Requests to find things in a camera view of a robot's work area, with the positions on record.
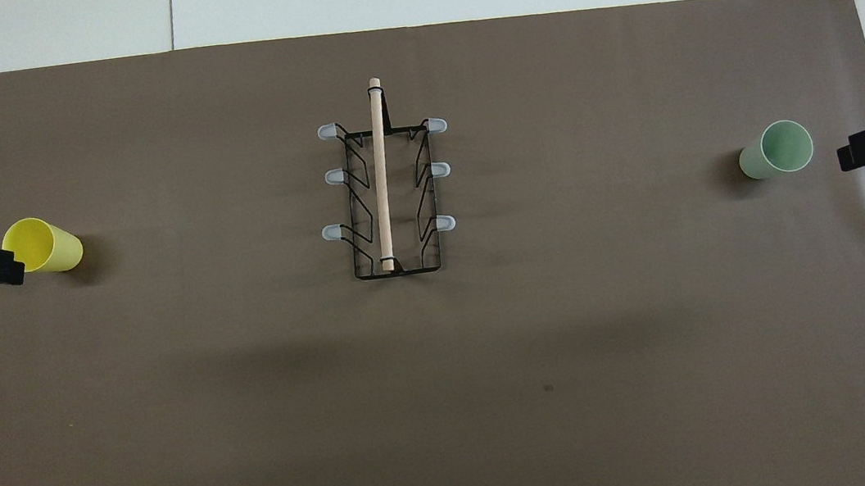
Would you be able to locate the yellow plastic cup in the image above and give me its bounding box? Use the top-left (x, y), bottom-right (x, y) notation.
top-left (0, 211), bottom-right (87, 279)

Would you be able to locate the light green plastic cup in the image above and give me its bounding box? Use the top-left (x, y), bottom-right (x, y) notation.
top-left (734, 116), bottom-right (817, 183)

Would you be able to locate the brown table mat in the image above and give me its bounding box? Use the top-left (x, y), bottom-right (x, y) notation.
top-left (0, 0), bottom-right (865, 486)

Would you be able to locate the black wire cup rack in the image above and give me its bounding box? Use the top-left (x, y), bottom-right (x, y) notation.
top-left (304, 70), bottom-right (466, 285)

